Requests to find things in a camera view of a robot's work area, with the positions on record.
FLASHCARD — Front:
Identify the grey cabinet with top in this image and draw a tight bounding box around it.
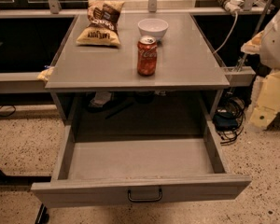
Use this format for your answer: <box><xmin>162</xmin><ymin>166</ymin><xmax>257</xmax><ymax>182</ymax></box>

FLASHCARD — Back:
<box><xmin>45</xmin><ymin>12</ymin><xmax>231</xmax><ymax>126</ymax></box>

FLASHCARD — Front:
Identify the white power cable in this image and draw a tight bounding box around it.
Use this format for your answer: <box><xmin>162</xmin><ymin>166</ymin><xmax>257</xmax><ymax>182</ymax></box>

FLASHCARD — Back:
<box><xmin>212</xmin><ymin>11</ymin><xmax>240</xmax><ymax>55</ymax></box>

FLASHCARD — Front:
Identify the black drawer handle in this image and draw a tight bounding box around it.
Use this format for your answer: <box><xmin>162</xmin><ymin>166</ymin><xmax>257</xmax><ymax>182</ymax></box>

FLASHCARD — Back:
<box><xmin>127</xmin><ymin>189</ymin><xmax>163</xmax><ymax>203</ymax></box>

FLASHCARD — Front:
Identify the yellow brown chip bag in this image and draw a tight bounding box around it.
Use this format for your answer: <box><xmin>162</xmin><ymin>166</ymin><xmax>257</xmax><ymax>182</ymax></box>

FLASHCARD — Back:
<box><xmin>77</xmin><ymin>0</ymin><xmax>124</xmax><ymax>47</ymax></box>

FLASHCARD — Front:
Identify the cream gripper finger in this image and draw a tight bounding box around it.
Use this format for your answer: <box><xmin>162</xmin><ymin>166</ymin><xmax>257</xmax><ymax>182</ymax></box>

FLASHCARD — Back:
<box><xmin>248</xmin><ymin>71</ymin><xmax>280</xmax><ymax>129</ymax></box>

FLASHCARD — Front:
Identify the black cable on left floor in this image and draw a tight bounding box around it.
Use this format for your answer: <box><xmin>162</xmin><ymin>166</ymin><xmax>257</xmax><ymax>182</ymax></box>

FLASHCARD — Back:
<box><xmin>0</xmin><ymin>105</ymin><xmax>17</xmax><ymax>118</ymax></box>

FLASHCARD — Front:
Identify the grey open top drawer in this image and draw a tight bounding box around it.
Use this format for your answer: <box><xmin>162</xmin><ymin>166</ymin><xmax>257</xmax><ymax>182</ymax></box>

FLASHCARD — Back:
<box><xmin>32</xmin><ymin>117</ymin><xmax>251</xmax><ymax>208</ymax></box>

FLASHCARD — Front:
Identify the white power strip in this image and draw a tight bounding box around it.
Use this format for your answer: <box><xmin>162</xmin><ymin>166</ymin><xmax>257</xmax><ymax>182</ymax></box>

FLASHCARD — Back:
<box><xmin>217</xmin><ymin>0</ymin><xmax>243</xmax><ymax>15</ymax></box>

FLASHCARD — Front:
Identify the red coke can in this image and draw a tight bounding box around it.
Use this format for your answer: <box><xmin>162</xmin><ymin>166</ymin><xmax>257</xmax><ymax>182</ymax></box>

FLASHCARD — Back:
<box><xmin>137</xmin><ymin>35</ymin><xmax>157</xmax><ymax>76</ymax></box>

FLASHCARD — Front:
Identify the black cable bundle on floor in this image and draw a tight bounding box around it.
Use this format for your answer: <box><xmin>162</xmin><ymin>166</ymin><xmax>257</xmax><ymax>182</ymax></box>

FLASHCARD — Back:
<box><xmin>212</xmin><ymin>96</ymin><xmax>246</xmax><ymax>147</ymax></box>

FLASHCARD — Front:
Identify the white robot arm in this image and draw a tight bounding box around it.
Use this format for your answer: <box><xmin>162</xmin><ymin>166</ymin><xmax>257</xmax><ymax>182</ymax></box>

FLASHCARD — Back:
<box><xmin>241</xmin><ymin>9</ymin><xmax>280</xmax><ymax>129</ymax></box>

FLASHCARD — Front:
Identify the white ceramic bowl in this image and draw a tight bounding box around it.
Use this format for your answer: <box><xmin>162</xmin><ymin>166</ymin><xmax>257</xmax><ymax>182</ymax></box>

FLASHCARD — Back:
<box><xmin>138</xmin><ymin>19</ymin><xmax>169</xmax><ymax>41</ymax></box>

